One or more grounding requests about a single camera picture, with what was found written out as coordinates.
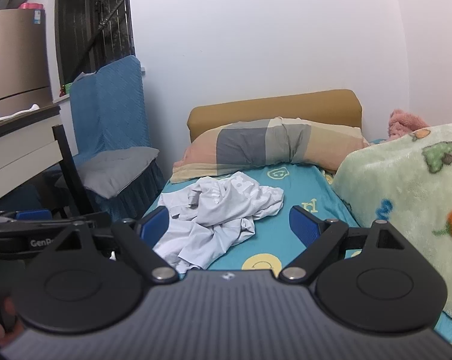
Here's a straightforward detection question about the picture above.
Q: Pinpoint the dark window with grille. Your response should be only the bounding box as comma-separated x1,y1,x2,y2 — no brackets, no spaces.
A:
55,0,137,84

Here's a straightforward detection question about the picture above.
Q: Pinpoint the pink plush toy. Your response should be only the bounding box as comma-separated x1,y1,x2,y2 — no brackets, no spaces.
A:
388,109,431,140

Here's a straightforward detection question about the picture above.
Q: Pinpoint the white t-shirt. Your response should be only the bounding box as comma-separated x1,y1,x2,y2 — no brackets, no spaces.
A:
153,171,285,274

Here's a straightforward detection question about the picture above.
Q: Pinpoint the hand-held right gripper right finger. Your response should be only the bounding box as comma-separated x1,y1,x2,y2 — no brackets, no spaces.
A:
278,205,407,285

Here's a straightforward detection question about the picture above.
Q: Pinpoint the black metal frame leg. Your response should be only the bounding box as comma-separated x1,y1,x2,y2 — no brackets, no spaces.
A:
52,124,99,219

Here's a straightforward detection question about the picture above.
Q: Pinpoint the white desk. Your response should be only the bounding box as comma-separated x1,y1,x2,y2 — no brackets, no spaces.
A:
0,103,75,209

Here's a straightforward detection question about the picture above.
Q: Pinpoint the blue covered chair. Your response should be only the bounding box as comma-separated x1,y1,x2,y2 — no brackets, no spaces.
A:
70,55,166,219

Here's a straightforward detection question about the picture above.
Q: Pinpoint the grey cushion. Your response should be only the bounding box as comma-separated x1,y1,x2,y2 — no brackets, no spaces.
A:
76,146,161,199

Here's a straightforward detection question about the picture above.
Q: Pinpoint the beige refrigerator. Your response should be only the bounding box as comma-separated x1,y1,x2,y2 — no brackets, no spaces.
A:
0,7,56,119

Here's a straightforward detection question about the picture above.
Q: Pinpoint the checked pillow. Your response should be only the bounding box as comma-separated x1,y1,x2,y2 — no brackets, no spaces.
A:
171,117,370,184

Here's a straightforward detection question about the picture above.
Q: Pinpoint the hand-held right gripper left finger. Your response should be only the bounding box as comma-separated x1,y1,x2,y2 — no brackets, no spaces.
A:
49,205,179,285

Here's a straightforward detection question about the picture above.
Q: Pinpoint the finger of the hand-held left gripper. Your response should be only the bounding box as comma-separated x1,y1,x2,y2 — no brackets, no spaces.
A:
0,209,61,227
60,211,113,238

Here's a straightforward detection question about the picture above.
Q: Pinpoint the green fleece blanket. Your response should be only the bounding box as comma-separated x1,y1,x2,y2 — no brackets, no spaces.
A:
331,124,452,327

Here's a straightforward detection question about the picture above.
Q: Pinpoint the white paper item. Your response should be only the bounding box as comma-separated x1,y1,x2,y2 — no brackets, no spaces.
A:
8,104,42,116

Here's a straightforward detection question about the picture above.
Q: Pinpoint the tan padded headboard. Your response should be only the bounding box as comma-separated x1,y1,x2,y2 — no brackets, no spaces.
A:
187,89,363,145

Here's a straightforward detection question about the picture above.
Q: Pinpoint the teal printed bed sheet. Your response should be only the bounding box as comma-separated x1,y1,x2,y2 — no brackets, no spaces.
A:
141,163,452,353

